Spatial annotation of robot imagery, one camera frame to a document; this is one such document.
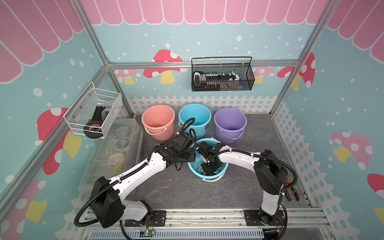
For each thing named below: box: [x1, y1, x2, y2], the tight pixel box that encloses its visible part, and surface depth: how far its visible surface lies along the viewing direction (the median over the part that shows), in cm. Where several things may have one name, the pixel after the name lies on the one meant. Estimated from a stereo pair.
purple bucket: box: [214, 108, 248, 144], surface depth 98 cm
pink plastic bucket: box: [141, 104, 176, 141], surface depth 99 cm
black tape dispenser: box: [83, 105, 106, 139], surface depth 67 cm
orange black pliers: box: [284, 179, 300, 202], surface depth 83 cm
